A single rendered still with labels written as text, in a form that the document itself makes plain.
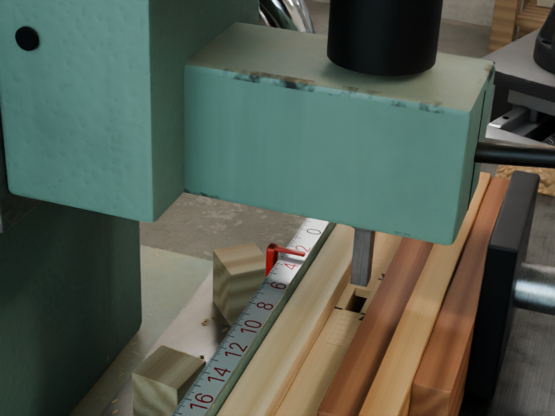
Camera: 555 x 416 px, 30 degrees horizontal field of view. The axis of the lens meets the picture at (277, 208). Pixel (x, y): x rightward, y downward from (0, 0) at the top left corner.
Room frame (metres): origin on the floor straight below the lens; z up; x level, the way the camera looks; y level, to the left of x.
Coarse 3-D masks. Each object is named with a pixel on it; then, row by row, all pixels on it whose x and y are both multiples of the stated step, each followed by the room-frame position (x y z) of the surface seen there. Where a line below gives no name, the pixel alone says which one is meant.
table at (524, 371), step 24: (528, 144) 0.75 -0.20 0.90; (552, 216) 0.64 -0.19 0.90; (552, 240) 0.60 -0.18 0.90; (552, 264) 0.57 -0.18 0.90; (528, 312) 0.51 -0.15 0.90; (528, 336) 0.49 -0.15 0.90; (552, 336) 0.49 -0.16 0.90; (504, 360) 0.47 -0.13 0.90; (528, 360) 0.47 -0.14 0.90; (552, 360) 0.47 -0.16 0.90; (504, 384) 0.44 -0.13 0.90; (528, 384) 0.44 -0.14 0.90; (552, 384) 0.45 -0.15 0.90; (480, 408) 0.42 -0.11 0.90; (504, 408) 0.42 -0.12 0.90; (528, 408) 0.42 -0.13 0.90; (552, 408) 0.43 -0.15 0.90
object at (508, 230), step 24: (528, 192) 0.48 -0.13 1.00; (504, 216) 0.46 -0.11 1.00; (528, 216) 0.46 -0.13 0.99; (504, 240) 0.43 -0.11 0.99; (528, 240) 0.50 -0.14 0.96; (504, 264) 0.42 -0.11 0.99; (528, 264) 0.47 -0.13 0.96; (504, 288) 0.42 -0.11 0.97; (528, 288) 0.45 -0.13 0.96; (552, 288) 0.45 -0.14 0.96; (480, 312) 0.43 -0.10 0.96; (504, 312) 0.42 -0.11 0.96; (552, 312) 0.45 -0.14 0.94; (480, 336) 0.43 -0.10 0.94; (504, 336) 0.43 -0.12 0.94; (480, 360) 0.43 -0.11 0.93; (480, 384) 0.43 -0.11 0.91
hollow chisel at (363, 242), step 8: (360, 232) 0.46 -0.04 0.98; (368, 232) 0.46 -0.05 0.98; (360, 240) 0.46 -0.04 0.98; (368, 240) 0.46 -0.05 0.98; (360, 248) 0.46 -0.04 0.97; (368, 248) 0.46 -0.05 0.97; (360, 256) 0.46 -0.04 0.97; (368, 256) 0.46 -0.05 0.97; (352, 264) 0.46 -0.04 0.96; (360, 264) 0.46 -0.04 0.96; (368, 264) 0.46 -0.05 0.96; (352, 272) 0.46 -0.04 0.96; (360, 272) 0.46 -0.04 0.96; (368, 272) 0.46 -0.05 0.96; (352, 280) 0.46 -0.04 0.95; (360, 280) 0.46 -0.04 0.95; (368, 280) 0.46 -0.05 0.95
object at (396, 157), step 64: (192, 64) 0.45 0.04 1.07; (256, 64) 0.46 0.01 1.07; (320, 64) 0.46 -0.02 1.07; (448, 64) 0.47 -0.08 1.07; (192, 128) 0.45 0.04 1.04; (256, 128) 0.44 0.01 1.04; (320, 128) 0.43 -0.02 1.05; (384, 128) 0.42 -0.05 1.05; (448, 128) 0.42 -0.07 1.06; (192, 192) 0.45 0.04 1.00; (256, 192) 0.44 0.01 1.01; (320, 192) 0.43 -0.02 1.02; (384, 192) 0.42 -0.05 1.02; (448, 192) 0.41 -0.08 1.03
